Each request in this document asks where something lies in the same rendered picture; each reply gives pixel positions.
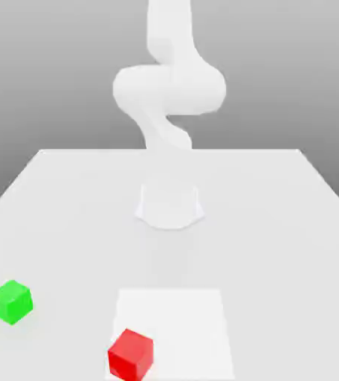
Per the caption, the small green cube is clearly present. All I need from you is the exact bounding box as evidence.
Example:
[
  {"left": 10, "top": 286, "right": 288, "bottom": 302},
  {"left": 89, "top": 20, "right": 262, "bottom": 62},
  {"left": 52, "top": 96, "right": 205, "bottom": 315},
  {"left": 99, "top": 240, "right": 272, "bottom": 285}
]
[{"left": 0, "top": 278, "right": 34, "bottom": 326}]

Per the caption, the small red cube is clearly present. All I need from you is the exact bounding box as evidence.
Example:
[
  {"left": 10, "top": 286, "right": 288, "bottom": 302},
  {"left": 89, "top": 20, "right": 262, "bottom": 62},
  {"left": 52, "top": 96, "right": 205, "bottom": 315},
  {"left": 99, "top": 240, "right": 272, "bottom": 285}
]
[{"left": 107, "top": 327, "right": 155, "bottom": 381}]

